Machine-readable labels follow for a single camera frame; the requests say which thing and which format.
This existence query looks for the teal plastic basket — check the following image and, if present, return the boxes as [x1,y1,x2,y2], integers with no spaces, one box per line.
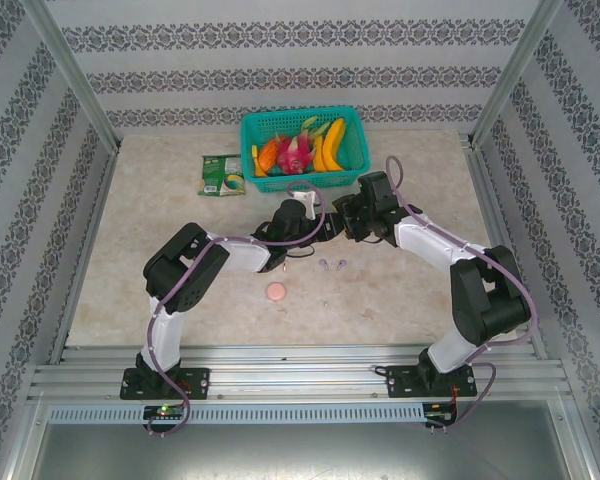
[239,106,372,195]

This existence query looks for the large yellow banana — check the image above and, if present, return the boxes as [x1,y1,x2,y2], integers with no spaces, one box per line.
[313,134,345,174]

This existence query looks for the pink dragon fruit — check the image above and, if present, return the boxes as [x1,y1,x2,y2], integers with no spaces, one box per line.
[273,130,317,175]

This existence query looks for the small yellow banana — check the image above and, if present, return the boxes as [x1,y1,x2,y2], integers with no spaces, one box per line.
[250,144,269,178]

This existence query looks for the orange fruit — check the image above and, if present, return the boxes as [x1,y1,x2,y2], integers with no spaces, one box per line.
[257,139,280,171]

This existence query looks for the green snack packet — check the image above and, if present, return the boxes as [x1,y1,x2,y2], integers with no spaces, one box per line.
[195,153,249,197]

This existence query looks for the yellow-green fruit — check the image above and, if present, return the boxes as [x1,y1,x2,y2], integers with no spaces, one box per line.
[301,115,331,136]

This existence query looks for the grey sheet metal panel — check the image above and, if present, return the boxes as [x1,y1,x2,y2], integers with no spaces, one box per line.
[29,399,594,480]

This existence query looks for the aluminium side rail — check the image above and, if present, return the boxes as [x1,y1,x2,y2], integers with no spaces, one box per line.
[460,132,550,360]
[48,147,122,365]

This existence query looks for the aluminium mounting rail beam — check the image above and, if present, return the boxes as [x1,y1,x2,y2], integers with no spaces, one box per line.
[27,343,567,401]

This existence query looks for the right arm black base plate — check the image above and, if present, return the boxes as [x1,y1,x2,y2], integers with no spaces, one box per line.
[385,364,477,399]

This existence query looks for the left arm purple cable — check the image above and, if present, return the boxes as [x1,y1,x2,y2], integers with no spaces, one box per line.
[139,180,329,437]

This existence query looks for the slotted grey cable duct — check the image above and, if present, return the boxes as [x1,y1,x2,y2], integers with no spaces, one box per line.
[47,403,427,426]

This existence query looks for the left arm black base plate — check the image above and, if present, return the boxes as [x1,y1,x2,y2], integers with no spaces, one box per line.
[120,367,211,401]

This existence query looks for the aluminium frame post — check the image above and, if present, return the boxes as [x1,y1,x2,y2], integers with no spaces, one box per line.
[18,0,122,151]
[468,0,565,147]

